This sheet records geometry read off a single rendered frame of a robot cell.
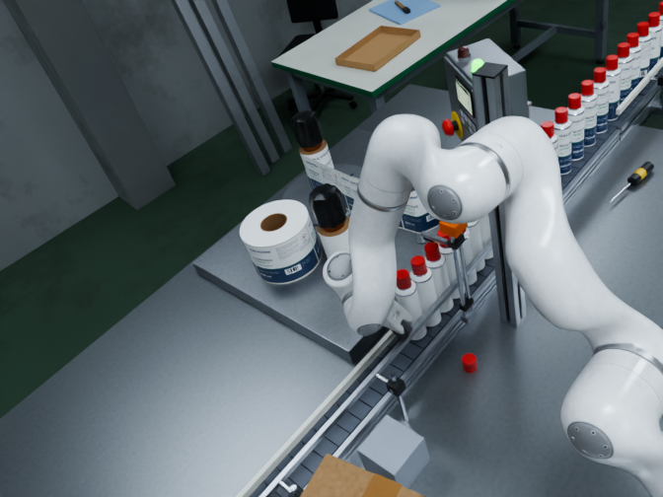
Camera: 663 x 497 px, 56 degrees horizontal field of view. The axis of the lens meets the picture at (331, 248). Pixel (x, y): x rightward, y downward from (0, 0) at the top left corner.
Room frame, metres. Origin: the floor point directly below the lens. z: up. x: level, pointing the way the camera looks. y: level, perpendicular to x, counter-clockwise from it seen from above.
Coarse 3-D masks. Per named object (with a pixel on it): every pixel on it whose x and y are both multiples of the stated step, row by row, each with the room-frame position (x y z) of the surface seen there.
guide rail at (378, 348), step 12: (384, 336) 0.99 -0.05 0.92; (372, 360) 0.95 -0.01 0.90; (360, 372) 0.92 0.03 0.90; (348, 384) 0.90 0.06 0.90; (336, 396) 0.88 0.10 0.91; (324, 408) 0.85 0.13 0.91; (312, 420) 0.83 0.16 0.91; (300, 432) 0.81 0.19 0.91; (288, 444) 0.79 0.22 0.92; (276, 456) 0.77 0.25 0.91; (264, 468) 0.75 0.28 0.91; (252, 480) 0.74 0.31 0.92; (240, 492) 0.72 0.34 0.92; (252, 492) 0.72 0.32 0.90
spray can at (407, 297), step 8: (400, 272) 1.00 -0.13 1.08; (408, 272) 0.99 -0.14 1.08; (400, 280) 0.98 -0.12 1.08; (408, 280) 0.98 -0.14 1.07; (400, 288) 0.99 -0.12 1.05; (408, 288) 0.98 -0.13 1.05; (416, 288) 0.99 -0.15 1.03; (400, 296) 0.98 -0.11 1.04; (408, 296) 0.97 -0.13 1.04; (416, 296) 0.98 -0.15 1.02; (400, 304) 0.98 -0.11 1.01; (408, 304) 0.97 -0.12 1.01; (416, 304) 0.98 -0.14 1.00; (408, 312) 0.97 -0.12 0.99; (416, 312) 0.97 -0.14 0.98; (416, 320) 0.97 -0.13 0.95; (424, 328) 0.98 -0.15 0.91; (416, 336) 0.97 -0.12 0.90; (424, 336) 0.98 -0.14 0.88
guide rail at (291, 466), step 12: (480, 252) 1.10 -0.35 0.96; (456, 288) 1.03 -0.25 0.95; (444, 300) 1.00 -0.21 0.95; (432, 312) 0.98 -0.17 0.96; (420, 324) 0.95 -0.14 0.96; (408, 336) 0.93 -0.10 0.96; (396, 348) 0.90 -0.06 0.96; (384, 360) 0.88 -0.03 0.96; (372, 372) 0.86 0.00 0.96; (348, 408) 0.80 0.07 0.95; (336, 420) 0.78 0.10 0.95; (324, 432) 0.76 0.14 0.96; (312, 444) 0.74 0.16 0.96; (300, 456) 0.72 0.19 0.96; (288, 468) 0.70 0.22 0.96; (276, 480) 0.69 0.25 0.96; (264, 492) 0.67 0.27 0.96
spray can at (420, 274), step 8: (416, 256) 1.03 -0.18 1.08; (416, 264) 1.01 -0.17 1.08; (424, 264) 1.01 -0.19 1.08; (416, 272) 1.01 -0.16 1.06; (424, 272) 1.01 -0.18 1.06; (416, 280) 1.00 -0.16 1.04; (424, 280) 1.00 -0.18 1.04; (432, 280) 1.01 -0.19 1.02; (424, 288) 1.00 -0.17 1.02; (432, 288) 1.00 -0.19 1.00; (424, 296) 1.00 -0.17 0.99; (432, 296) 1.00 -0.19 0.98; (424, 304) 1.00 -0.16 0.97; (432, 304) 1.00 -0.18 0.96; (424, 312) 1.00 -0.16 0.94; (432, 320) 1.00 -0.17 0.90; (440, 320) 1.01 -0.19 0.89
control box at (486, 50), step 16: (480, 48) 1.12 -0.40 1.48; (496, 48) 1.10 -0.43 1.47; (448, 64) 1.12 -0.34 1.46; (464, 64) 1.08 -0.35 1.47; (512, 64) 1.02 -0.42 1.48; (448, 80) 1.14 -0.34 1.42; (464, 80) 1.04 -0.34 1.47; (512, 80) 0.99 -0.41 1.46; (512, 96) 0.99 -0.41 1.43; (512, 112) 0.99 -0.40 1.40; (464, 128) 1.08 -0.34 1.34
